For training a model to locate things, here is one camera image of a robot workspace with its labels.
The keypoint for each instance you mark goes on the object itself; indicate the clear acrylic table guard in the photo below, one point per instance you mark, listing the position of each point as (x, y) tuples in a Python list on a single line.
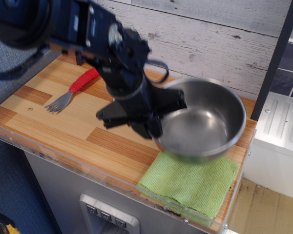
[(76, 138)]

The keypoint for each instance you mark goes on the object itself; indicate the white appliance box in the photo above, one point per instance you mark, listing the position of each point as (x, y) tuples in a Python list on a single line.
[(270, 159)]

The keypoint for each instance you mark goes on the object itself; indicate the dark grey post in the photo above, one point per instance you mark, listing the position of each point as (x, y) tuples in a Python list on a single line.
[(274, 63), (79, 59)]

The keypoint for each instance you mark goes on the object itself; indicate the grey cabinet with buttons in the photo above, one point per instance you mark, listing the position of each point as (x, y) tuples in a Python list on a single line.
[(83, 204)]

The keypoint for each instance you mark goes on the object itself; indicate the red handled metal fork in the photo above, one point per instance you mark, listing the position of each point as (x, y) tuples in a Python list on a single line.
[(60, 103)]

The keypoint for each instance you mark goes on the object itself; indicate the stainless steel pot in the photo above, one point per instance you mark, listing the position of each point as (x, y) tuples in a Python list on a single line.
[(210, 125)]

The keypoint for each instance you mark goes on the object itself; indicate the black and yellow object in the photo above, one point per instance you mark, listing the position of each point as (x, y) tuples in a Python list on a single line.
[(7, 227)]

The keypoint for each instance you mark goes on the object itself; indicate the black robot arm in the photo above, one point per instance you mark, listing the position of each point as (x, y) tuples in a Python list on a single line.
[(96, 37)]

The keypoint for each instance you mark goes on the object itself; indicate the dark grey left post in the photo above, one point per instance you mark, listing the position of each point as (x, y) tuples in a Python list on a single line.
[(79, 59)]

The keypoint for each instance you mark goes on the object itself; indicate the green cloth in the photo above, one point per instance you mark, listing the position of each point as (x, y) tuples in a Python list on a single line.
[(194, 190)]

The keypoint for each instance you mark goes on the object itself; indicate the dark grey right post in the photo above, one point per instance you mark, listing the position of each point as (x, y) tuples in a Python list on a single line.
[(274, 63)]

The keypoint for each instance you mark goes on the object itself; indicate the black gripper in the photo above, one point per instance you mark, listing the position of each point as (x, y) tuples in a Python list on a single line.
[(142, 106)]

